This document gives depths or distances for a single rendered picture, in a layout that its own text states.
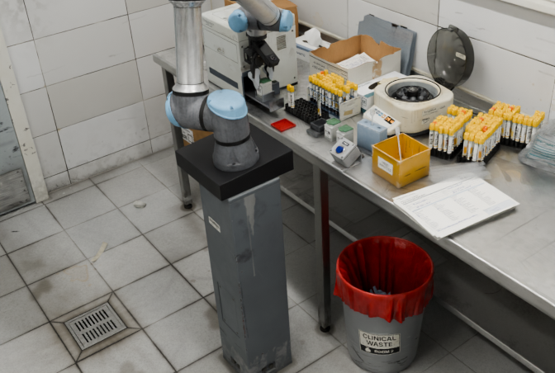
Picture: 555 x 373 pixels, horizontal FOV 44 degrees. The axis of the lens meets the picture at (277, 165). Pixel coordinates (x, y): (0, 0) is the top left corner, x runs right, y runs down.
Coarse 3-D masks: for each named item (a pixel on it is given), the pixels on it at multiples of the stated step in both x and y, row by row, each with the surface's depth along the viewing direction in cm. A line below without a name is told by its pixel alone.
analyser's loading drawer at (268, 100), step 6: (246, 90) 274; (252, 90) 274; (252, 96) 270; (264, 96) 264; (270, 96) 266; (264, 102) 264; (270, 102) 260; (276, 102) 261; (282, 102) 263; (270, 108) 261; (276, 108) 263
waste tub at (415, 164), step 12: (384, 144) 224; (396, 144) 227; (408, 144) 226; (420, 144) 220; (372, 156) 223; (384, 156) 217; (396, 156) 230; (408, 156) 228; (420, 156) 216; (372, 168) 225; (384, 168) 219; (396, 168) 214; (408, 168) 215; (420, 168) 219; (396, 180) 216; (408, 180) 218
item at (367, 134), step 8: (360, 120) 235; (368, 120) 235; (360, 128) 234; (368, 128) 231; (376, 128) 230; (384, 128) 230; (360, 136) 236; (368, 136) 233; (376, 136) 230; (384, 136) 231; (360, 144) 238; (368, 144) 234; (368, 152) 235
